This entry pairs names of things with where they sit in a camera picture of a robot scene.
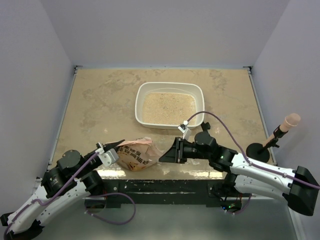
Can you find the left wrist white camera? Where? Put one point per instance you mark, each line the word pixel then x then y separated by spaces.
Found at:
pixel 111 154

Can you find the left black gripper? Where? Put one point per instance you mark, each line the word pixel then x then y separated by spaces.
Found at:
pixel 114 145

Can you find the black scoop stand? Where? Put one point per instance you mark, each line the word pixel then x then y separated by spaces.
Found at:
pixel 260 152

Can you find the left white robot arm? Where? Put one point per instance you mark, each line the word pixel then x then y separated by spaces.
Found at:
pixel 73 178

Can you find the white litter box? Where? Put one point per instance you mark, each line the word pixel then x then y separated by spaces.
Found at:
pixel 165 105

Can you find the beige litter scoop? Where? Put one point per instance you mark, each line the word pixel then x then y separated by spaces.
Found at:
pixel 290 121

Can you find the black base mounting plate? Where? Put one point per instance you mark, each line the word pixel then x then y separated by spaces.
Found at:
pixel 210 193

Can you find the wrist white camera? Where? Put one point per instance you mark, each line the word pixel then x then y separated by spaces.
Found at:
pixel 111 154
pixel 186 132

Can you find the orange cat litter bag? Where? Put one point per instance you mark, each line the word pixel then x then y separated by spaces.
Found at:
pixel 137 155

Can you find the black bag clip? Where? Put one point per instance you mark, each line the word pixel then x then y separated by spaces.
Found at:
pixel 205 126

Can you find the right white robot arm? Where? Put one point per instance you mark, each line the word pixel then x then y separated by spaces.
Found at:
pixel 297 187

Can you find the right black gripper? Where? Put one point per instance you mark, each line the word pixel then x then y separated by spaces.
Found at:
pixel 175 154

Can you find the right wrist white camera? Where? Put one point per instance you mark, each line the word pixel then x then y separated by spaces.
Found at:
pixel 186 132

